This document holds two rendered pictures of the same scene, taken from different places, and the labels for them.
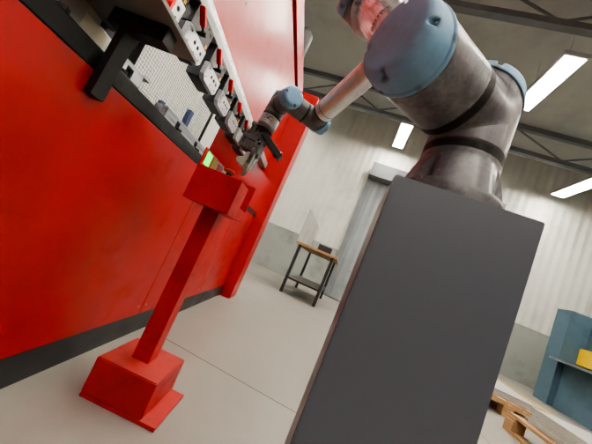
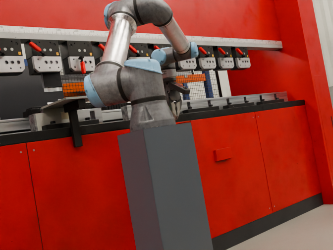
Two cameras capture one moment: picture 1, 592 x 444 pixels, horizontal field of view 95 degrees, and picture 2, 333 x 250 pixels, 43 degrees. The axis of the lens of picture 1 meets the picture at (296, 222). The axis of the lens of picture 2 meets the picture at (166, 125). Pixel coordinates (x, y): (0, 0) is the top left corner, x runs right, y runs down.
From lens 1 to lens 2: 1.31 m
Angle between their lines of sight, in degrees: 44
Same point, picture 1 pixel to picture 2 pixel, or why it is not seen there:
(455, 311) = (140, 175)
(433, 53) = (93, 98)
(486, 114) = (127, 91)
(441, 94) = (109, 100)
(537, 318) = not seen: outside the picture
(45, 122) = (71, 169)
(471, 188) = (133, 125)
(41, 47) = (53, 147)
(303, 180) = not seen: outside the picture
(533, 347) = not seen: outside the picture
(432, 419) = (149, 214)
